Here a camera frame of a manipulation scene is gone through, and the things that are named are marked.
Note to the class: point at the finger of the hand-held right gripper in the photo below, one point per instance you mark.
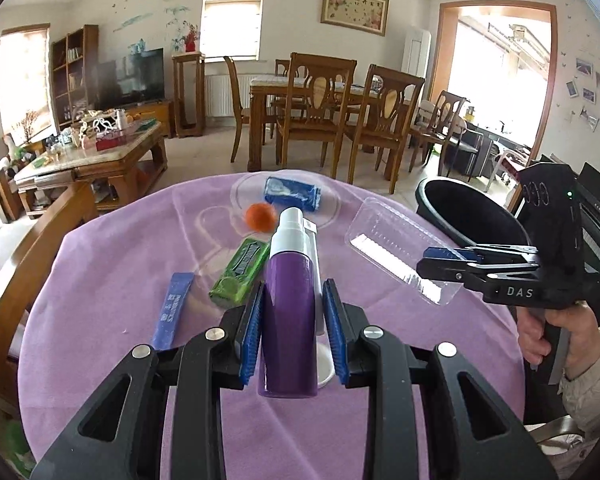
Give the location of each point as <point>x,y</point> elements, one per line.
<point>455,270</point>
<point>450,254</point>

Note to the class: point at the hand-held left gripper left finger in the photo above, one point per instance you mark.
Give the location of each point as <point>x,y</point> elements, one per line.
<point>250,340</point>

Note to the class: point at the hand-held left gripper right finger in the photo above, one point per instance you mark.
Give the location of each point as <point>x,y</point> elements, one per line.
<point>336,340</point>

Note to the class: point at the purple spray bottle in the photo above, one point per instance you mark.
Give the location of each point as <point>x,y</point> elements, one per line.
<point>287,320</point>

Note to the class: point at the black trash bin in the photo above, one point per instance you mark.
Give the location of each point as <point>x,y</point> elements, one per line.
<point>460,210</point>

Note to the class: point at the clear plastic tray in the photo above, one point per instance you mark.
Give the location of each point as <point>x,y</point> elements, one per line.
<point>390,240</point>

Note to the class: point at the person's right forearm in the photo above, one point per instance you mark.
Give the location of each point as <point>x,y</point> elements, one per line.
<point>597,390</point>

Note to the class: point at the person's right hand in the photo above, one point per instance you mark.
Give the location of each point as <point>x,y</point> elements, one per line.
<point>582,335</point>

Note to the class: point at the green gum packet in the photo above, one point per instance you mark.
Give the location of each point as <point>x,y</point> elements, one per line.
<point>240,272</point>

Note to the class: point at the blue stick sachet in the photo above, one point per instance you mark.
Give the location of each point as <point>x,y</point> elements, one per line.
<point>172,310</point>

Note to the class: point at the small orange fruit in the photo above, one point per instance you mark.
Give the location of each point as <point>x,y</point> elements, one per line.
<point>260,217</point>

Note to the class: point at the wooden dining chair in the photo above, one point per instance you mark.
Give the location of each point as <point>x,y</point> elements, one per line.
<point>386,120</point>
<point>236,105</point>
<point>315,110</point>
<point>442,125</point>
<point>282,67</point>

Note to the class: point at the clear round plastic plate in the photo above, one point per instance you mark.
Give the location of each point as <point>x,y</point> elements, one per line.
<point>330,205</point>

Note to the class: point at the purple tablecloth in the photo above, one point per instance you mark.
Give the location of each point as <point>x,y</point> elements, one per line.
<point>130,260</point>

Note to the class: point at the blue tissue packet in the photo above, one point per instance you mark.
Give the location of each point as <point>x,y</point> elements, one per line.
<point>292,194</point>

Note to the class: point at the white standing air conditioner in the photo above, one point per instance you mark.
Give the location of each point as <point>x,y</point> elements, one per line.
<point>416,55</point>

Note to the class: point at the wooden dining table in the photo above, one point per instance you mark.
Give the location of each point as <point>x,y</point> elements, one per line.
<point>262,110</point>

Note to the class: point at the marble top coffee table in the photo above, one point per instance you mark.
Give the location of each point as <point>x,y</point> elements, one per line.
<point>115,152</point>

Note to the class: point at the wooden sofa with white cushions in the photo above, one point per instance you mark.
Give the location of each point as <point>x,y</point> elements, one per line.
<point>40,240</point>

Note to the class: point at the green book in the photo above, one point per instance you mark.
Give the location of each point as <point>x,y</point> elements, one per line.
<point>144,126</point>

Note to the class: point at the red flat box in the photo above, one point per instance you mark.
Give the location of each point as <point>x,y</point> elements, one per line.
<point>112,141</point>

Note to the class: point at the wooden television stand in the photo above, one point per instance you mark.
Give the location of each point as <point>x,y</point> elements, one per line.
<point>152,115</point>

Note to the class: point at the tall wooden plant stand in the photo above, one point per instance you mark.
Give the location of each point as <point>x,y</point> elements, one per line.
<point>189,95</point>

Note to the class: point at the green plastic object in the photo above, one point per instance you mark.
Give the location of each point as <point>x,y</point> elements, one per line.
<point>17,442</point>

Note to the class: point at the wide floral framed picture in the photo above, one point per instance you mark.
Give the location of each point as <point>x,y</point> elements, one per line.
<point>354,10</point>

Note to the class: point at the black flat television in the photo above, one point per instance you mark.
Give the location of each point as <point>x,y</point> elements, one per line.
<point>135,77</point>

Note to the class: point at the red vase with plant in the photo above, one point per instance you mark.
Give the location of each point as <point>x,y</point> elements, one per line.
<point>191,40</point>

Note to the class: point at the dried flower branches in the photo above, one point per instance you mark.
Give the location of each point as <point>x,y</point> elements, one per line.
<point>29,125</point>

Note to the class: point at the wooden bookshelf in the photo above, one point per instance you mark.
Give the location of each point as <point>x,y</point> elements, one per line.
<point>75,75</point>

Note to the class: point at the window with blind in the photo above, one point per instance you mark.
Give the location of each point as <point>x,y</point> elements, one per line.
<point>232,15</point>
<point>24,80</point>

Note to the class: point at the group of wall photos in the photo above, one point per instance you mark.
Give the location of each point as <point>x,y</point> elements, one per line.
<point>597,100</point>

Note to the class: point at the wooden door frame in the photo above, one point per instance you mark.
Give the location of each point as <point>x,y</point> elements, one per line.
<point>445,85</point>

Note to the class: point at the white wall radiator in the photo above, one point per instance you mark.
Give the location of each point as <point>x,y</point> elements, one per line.
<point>222,95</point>

